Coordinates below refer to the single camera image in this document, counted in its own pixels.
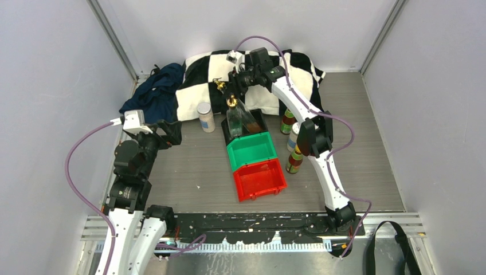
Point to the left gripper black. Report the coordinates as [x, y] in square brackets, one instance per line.
[172, 136]

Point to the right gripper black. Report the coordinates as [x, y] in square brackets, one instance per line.
[231, 87]

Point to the gold-top clear glass bottle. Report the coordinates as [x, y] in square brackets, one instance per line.
[234, 118]

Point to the gold-top oil bottle brown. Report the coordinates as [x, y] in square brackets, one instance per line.
[248, 121]

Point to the yellow-capped sauce bottle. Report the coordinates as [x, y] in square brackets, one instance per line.
[287, 121]
[294, 161]

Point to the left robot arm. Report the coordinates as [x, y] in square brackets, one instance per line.
[135, 230]

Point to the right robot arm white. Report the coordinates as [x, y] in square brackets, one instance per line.
[315, 136]

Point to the black white checkered blanket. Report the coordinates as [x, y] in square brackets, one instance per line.
[202, 69]

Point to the black plastic bin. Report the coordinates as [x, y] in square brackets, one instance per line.
[257, 114]

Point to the silver-lid spice jar left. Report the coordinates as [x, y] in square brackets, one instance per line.
[206, 117]

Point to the silver-lid spice jar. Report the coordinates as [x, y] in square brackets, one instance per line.
[292, 138]
[206, 117]

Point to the dark blue cloth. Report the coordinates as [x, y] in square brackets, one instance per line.
[156, 96]

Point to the green plastic bin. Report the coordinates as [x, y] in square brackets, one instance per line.
[250, 149]

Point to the silver-lid spice jar right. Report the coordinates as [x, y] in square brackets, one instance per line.
[292, 138]

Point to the red plastic bin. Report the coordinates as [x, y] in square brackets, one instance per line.
[259, 179]

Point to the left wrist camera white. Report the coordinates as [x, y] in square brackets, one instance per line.
[133, 122]

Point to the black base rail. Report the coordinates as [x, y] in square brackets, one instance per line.
[255, 228]

